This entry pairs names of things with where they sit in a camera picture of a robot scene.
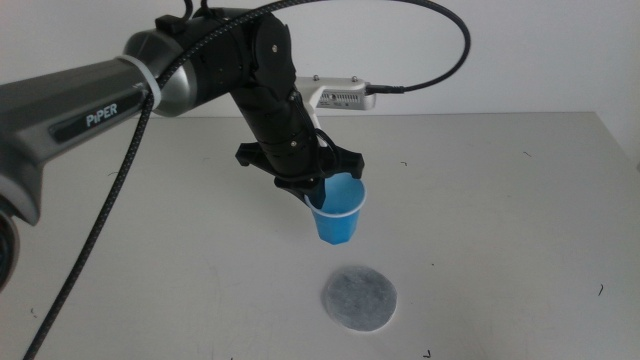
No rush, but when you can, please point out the round grey felt cup mat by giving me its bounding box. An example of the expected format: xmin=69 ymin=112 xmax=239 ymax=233
xmin=321 ymin=264 xmax=399 ymax=333

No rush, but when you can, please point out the white zip tie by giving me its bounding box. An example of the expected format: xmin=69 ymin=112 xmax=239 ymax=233
xmin=118 ymin=53 xmax=164 ymax=110

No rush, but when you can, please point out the blue plastic cup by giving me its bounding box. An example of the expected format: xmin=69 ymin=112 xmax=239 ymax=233
xmin=303 ymin=172 xmax=368 ymax=246

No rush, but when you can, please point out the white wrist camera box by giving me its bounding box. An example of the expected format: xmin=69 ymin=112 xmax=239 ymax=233
xmin=293 ymin=74 xmax=377 ymax=147

